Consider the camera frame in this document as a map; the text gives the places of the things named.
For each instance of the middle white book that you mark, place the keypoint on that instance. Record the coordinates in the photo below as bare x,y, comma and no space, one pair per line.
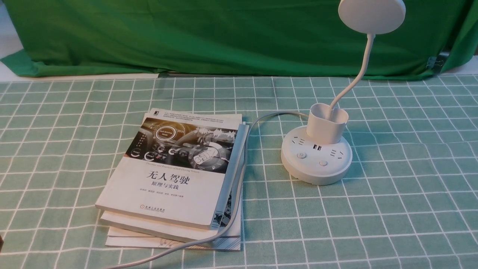
126,226

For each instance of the bottom white book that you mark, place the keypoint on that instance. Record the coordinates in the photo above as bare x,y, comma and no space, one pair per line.
231,244

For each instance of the green backdrop cloth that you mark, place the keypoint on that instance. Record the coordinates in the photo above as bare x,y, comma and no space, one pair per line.
232,37

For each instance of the green checkered tablecloth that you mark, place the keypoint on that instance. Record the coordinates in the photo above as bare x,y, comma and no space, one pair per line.
408,201

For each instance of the metal binder clip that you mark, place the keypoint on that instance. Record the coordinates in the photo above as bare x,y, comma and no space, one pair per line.
436,63

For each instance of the top white driving book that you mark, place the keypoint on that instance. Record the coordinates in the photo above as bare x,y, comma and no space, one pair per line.
178,169

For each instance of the white desk lamp with sockets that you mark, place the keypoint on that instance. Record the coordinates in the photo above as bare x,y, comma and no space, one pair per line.
317,153

